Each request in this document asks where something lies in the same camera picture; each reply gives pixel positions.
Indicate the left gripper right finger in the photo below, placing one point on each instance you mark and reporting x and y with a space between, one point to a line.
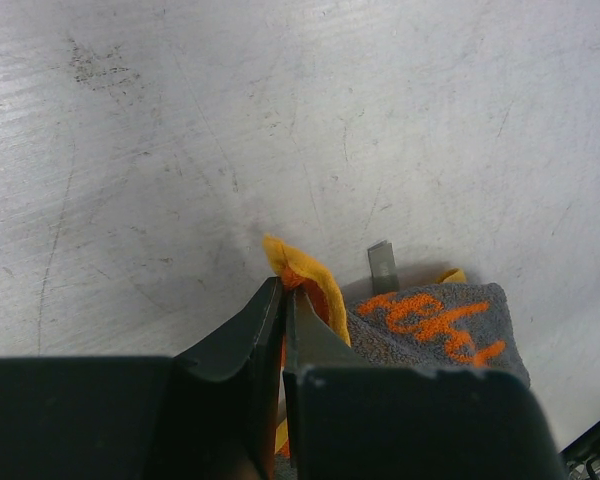
349 419

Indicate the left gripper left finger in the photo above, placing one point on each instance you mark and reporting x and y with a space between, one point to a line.
209 412

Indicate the orange towel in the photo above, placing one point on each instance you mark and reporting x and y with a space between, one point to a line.
449 323

